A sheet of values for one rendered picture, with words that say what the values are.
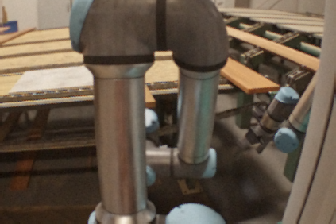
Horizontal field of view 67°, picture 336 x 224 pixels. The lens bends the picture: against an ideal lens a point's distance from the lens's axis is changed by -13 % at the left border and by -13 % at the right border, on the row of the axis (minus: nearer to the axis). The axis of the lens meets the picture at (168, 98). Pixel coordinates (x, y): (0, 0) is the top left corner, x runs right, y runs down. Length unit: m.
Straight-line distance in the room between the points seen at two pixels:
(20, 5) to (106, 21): 7.44
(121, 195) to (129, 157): 0.07
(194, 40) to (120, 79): 0.12
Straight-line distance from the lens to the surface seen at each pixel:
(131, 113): 0.44
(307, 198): 0.42
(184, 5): 0.40
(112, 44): 0.41
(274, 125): 1.03
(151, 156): 0.69
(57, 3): 7.01
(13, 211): 2.13
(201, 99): 0.51
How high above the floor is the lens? 1.35
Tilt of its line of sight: 21 degrees down
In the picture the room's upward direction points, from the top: straight up
